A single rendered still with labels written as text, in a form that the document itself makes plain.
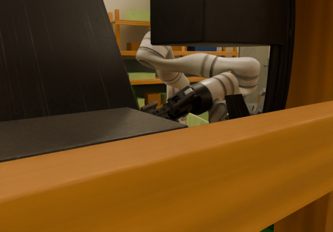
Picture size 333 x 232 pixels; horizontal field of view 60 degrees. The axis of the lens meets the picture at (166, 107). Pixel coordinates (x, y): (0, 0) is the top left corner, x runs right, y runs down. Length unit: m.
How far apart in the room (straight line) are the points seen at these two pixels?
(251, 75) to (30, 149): 0.60
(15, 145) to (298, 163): 0.29
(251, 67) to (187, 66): 0.19
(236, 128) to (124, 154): 0.11
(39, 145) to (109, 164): 0.18
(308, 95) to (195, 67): 0.43
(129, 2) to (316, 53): 6.22
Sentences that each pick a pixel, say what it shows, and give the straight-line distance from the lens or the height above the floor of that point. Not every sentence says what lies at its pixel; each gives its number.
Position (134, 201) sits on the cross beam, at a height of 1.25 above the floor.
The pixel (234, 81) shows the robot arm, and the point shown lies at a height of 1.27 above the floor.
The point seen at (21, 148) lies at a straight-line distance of 0.34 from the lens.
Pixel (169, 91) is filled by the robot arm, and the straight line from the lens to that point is 1.31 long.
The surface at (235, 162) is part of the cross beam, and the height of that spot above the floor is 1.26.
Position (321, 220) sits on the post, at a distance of 0.54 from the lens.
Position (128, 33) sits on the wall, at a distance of 6.52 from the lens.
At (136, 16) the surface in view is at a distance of 6.03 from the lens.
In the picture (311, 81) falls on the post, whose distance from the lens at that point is 0.49.
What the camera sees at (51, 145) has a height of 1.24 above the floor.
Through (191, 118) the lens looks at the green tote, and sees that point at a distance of 1.89.
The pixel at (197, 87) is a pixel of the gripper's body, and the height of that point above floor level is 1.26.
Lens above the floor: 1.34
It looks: 10 degrees down
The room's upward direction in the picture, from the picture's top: straight up
